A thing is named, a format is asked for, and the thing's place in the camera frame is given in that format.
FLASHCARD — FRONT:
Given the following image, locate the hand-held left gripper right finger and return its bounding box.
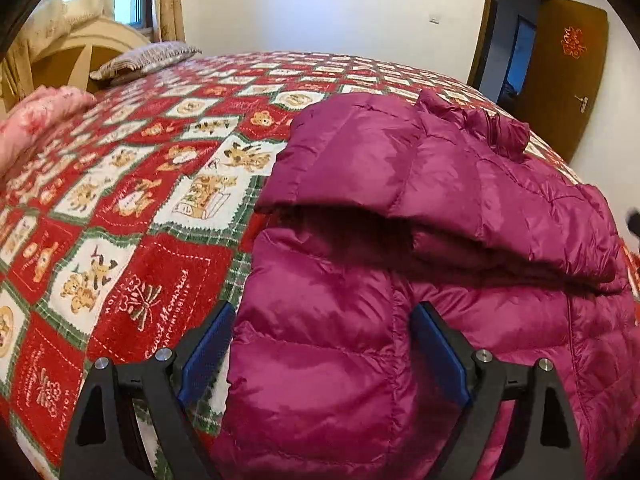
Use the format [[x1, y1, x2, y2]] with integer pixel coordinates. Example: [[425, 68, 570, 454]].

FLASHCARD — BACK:
[[409, 301, 586, 480]]

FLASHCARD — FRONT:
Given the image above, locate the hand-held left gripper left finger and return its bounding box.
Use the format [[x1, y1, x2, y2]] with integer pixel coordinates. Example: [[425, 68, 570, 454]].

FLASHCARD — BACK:
[[59, 301, 237, 480]]

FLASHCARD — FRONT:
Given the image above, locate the magenta down jacket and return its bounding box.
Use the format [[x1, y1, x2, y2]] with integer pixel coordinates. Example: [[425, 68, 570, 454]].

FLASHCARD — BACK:
[[210, 89, 640, 480]]

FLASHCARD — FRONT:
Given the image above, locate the wooden door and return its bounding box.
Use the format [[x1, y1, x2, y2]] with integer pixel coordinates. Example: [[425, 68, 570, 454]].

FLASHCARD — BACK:
[[512, 0, 609, 137]]

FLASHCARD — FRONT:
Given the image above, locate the red bear printed blanket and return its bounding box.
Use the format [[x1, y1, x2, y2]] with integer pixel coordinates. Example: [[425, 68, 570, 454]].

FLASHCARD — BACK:
[[0, 51, 640, 480]]

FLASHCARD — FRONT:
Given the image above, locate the red door decoration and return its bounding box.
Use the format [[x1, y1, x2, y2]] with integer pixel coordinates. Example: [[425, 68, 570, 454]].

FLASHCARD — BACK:
[[561, 25, 589, 56]]

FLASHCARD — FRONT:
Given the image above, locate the pink floral quilt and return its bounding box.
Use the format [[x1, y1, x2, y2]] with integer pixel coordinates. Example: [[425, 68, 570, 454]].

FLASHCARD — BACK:
[[0, 85, 97, 176]]

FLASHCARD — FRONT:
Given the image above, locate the grey patterned pillow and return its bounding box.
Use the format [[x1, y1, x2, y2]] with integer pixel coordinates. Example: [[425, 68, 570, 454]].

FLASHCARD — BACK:
[[89, 42, 203, 83]]

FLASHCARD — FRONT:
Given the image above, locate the beige bed headboard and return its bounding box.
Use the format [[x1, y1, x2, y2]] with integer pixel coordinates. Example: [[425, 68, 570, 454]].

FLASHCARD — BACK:
[[0, 19, 151, 111]]

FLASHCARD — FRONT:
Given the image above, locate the beige lace curtain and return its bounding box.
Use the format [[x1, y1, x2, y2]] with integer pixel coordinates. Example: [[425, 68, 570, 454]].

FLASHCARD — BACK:
[[152, 0, 187, 43]]

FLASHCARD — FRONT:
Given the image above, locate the wooden door frame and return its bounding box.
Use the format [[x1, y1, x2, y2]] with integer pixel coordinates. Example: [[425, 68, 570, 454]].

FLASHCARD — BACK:
[[467, 0, 556, 96]]

